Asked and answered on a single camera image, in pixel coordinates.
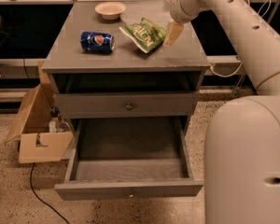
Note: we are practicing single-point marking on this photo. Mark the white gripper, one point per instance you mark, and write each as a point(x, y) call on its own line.
point(179, 7)

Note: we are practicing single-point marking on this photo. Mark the green jalapeno chip bag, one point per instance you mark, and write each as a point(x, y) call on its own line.
point(146, 35)

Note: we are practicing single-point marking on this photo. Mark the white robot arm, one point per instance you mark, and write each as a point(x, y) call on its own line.
point(242, 142)

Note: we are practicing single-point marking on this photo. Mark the grey wooden drawer cabinet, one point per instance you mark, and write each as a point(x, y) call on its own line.
point(176, 68)

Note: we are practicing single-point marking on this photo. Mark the closed grey upper drawer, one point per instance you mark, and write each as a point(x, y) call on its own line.
point(126, 104)

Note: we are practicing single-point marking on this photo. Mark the open grey lower drawer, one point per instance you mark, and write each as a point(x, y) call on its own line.
point(129, 158)

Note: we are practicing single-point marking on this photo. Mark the white paper bowl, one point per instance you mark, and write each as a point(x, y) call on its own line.
point(110, 11)

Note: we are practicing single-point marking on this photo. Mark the blue pepsi can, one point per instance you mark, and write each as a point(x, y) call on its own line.
point(97, 42)

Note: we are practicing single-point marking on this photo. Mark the open cardboard box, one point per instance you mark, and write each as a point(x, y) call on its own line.
point(43, 136)

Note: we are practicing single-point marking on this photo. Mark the metal window rail ledge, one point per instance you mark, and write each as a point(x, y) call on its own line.
point(28, 68)

